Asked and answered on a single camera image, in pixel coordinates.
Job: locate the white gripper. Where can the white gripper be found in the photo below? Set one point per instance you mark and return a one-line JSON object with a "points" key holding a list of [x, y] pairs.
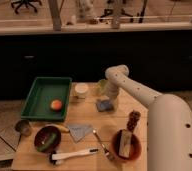
{"points": [[112, 91]]}

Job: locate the blue sponge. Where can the blue sponge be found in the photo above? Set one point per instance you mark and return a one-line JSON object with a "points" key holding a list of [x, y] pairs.
{"points": [[104, 105]]}

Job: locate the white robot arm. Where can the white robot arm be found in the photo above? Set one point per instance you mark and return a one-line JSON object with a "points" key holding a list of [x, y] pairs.
{"points": [[169, 117]]}

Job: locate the green translucent cup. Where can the green translucent cup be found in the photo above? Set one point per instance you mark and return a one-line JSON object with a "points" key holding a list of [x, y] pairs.
{"points": [[101, 84]]}

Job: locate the white brown block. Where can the white brown block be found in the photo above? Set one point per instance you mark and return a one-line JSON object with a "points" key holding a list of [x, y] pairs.
{"points": [[125, 143]]}

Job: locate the white cup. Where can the white cup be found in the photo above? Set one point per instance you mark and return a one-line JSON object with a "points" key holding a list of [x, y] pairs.
{"points": [[81, 90]]}

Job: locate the grey blue cloth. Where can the grey blue cloth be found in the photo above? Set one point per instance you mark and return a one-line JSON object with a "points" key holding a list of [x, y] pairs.
{"points": [[79, 131]]}

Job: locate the terracotta bowl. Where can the terracotta bowl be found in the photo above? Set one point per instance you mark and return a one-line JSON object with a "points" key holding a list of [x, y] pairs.
{"points": [[135, 150]]}

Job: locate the metal fork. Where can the metal fork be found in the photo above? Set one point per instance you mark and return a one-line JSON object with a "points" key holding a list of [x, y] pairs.
{"points": [[106, 151]]}

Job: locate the yellow banana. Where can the yellow banana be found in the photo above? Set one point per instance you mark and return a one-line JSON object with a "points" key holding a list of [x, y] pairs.
{"points": [[61, 128]]}

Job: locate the orange peach fruit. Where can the orange peach fruit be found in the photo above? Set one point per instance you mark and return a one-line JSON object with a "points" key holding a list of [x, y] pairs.
{"points": [[56, 105]]}

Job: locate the green cucumber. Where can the green cucumber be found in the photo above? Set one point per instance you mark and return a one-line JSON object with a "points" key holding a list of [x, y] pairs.
{"points": [[46, 145]]}

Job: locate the green plastic tray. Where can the green plastic tray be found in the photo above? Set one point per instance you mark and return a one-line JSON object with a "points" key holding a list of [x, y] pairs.
{"points": [[43, 92]]}

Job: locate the dark red bowl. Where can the dark red bowl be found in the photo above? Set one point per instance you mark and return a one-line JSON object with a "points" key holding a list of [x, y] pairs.
{"points": [[42, 136]]}

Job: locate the black office chair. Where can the black office chair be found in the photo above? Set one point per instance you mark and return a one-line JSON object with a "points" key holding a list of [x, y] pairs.
{"points": [[16, 4]]}

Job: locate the white handled brush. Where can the white handled brush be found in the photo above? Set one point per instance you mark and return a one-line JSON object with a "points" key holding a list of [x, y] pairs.
{"points": [[56, 157]]}

